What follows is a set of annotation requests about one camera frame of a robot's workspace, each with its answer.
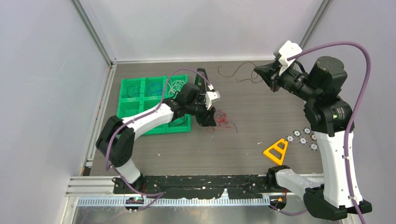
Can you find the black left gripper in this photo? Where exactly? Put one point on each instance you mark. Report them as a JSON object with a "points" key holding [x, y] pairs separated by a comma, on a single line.
{"points": [[208, 120]]}

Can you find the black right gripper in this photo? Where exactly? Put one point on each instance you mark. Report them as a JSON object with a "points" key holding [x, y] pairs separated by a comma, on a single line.
{"points": [[266, 72]]}

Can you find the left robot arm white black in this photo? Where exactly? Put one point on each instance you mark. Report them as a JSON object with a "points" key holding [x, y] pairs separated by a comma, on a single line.
{"points": [[116, 140]]}

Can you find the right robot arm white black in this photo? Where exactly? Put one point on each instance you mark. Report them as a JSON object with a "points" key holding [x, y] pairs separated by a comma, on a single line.
{"points": [[330, 119]]}

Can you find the black metronome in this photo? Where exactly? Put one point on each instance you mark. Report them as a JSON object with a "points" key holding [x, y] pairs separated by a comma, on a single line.
{"points": [[199, 81]]}

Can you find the green bin back right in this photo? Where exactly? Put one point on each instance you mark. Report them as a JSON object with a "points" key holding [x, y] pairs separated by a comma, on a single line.
{"points": [[175, 84]]}

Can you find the yellow triangle block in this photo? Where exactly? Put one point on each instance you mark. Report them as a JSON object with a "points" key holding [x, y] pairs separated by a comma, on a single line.
{"points": [[276, 152]]}

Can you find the small round silver part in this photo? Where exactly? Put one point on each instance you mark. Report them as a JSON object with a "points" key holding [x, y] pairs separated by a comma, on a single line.
{"points": [[290, 138]]}

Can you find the green bin back left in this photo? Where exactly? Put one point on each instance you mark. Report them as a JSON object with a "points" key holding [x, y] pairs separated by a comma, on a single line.
{"points": [[131, 88]]}

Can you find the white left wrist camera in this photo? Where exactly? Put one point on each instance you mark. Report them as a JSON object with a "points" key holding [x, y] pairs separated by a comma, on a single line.
{"points": [[211, 96]]}

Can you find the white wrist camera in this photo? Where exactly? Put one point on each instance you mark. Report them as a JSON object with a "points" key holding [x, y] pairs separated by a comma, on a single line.
{"points": [[284, 52], [211, 96]]}

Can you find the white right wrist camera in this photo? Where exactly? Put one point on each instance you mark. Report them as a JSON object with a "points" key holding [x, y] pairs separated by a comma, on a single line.
{"points": [[284, 52]]}

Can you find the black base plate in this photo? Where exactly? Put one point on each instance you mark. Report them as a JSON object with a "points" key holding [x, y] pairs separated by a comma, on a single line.
{"points": [[248, 186]]}

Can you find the aluminium rail front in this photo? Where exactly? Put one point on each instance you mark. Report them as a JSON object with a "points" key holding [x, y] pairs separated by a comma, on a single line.
{"points": [[113, 191]]}

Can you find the aluminium corner post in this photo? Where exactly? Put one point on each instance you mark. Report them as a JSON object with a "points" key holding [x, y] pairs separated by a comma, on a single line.
{"points": [[89, 20]]}

